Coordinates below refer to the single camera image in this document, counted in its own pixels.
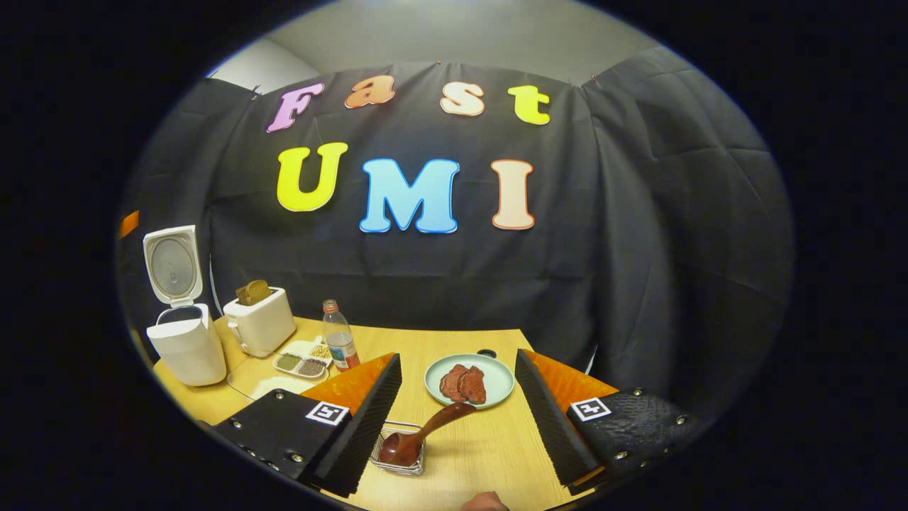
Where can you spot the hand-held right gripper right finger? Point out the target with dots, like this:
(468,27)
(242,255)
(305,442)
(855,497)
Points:
(553,433)

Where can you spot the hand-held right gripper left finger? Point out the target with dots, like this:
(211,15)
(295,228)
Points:
(358,433)

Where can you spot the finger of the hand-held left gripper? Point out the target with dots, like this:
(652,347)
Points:
(129,223)

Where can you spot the brown wooden spoon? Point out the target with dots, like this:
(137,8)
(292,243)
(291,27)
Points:
(433,426)

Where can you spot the white rice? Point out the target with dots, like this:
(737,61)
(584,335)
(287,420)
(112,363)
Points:
(277,387)

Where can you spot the white rice cooker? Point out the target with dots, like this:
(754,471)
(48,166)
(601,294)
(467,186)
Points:
(188,348)

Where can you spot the pale green plate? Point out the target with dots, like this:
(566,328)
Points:
(500,372)

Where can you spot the clear plastic water bottle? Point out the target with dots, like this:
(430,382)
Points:
(342,348)

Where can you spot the white divided bean dish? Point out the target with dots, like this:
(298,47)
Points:
(301,363)

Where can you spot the red-brown meat piece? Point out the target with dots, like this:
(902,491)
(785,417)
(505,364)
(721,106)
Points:
(474,387)
(451,383)

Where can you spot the clear glass tray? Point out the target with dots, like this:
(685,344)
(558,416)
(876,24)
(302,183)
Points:
(245,372)

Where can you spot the brown bread slice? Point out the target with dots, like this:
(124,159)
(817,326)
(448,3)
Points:
(253,292)

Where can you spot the white toaster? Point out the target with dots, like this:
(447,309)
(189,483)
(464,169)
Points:
(262,326)

